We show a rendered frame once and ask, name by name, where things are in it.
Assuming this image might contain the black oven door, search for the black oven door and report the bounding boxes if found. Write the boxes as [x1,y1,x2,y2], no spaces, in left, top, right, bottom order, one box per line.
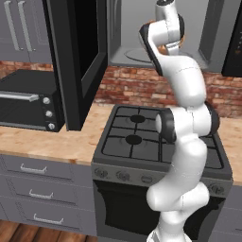
[92,179,227,242]

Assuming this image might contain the grey stove knob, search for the grey stove knob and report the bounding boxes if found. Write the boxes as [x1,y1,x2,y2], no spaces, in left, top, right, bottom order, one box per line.
[115,169,131,182]
[209,182,226,196]
[94,167,109,180]
[139,174,154,185]

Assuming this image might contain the silver toaster oven handle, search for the silver toaster oven handle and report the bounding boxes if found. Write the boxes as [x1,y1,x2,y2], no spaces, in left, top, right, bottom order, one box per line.
[0,90,41,103]

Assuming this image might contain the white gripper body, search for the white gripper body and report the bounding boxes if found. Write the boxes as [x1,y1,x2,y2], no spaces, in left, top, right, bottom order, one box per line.
[164,43,182,57]

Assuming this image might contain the silver drawer handle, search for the silver drawer handle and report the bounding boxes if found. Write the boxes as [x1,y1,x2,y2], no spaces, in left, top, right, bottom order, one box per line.
[32,213,61,226]
[20,163,48,175]
[28,188,55,200]

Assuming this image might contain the grey microwave turntable plate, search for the grey microwave turntable plate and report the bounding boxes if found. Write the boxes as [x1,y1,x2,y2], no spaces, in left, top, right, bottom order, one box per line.
[124,46,159,64]

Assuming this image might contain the black toaster oven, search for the black toaster oven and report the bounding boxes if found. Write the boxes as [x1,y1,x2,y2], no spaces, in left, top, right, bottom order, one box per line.
[0,68,66,133]

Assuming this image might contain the grey drawer front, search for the grey drawer front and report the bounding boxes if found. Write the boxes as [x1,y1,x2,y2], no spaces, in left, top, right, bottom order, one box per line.
[7,175,78,205]
[0,153,74,182]
[14,200,83,232]

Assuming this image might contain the grey cupboard door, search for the grey cupboard door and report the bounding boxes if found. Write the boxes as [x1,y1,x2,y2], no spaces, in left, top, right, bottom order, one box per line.
[0,0,30,62]
[13,0,53,65]

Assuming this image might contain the grey microwave oven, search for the grey microwave oven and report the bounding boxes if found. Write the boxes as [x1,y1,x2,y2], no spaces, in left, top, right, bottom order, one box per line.
[106,0,242,78]

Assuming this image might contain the dark grey gas hob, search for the dark grey gas hob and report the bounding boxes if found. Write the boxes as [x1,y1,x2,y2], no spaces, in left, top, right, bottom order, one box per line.
[91,103,234,191]

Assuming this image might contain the grey base cupboard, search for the grey base cupboard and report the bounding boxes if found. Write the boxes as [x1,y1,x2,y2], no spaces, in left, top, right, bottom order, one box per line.
[208,184,242,242]

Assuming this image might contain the silver cupboard handle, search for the silver cupboard handle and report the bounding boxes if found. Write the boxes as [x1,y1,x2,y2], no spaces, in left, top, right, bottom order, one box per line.
[17,0,34,53]
[4,0,17,52]

